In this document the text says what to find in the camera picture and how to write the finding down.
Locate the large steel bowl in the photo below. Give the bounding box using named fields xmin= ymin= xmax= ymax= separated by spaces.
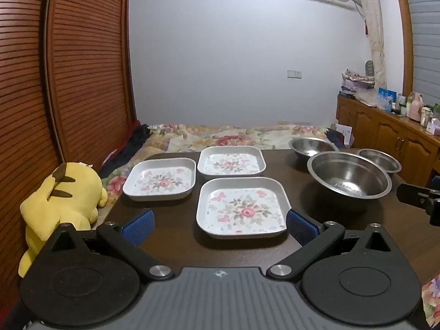
xmin=307 ymin=151 xmax=393 ymax=211

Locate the wooden window frame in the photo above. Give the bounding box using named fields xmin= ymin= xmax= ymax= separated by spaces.
xmin=391 ymin=0 xmax=414 ymax=97

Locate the floral blanket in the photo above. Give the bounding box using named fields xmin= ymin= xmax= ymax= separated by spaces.
xmin=106 ymin=123 xmax=331 ymax=194

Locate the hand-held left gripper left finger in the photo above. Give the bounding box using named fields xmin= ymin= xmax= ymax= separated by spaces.
xmin=43 ymin=209 xmax=175 ymax=281

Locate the shallow steel bowl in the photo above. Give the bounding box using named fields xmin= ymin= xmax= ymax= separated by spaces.
xmin=288 ymin=136 xmax=340 ymax=163

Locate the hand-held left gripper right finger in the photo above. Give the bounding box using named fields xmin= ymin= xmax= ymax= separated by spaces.
xmin=267 ymin=209 xmax=400 ymax=281

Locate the grey window blind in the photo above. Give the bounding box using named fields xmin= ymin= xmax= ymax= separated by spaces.
xmin=402 ymin=0 xmax=440 ymax=108

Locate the brown louvered wardrobe door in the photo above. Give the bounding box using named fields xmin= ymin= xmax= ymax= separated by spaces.
xmin=45 ymin=0 xmax=137 ymax=171
xmin=0 ymin=0 xmax=66 ymax=303

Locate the pink bottle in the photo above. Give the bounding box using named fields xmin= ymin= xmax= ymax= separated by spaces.
xmin=410 ymin=92 xmax=424 ymax=122

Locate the wooden cabinet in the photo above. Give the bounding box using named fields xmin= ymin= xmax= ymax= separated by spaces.
xmin=336 ymin=94 xmax=440 ymax=187

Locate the white floral square plate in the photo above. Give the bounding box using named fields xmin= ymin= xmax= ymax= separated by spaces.
xmin=196 ymin=177 xmax=290 ymax=240
xmin=197 ymin=146 xmax=267 ymax=185
xmin=123 ymin=157 xmax=197 ymax=202

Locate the small deep steel bowl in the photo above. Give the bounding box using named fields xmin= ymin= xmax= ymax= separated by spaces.
xmin=356 ymin=148 xmax=402 ymax=175

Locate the cream patterned curtain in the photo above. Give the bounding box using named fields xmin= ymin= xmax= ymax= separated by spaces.
xmin=354 ymin=0 xmax=388 ymax=90

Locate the dark cloth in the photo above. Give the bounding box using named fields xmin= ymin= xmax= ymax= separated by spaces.
xmin=99 ymin=123 xmax=152 ymax=177

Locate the yellow cloth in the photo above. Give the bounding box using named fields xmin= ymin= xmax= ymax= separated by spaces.
xmin=19 ymin=161 xmax=108 ymax=277

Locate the white paper box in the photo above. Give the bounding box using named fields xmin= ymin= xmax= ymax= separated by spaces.
xmin=331 ymin=120 xmax=354 ymax=147

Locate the blue box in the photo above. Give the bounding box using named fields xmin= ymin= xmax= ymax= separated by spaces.
xmin=378 ymin=87 xmax=397 ymax=111

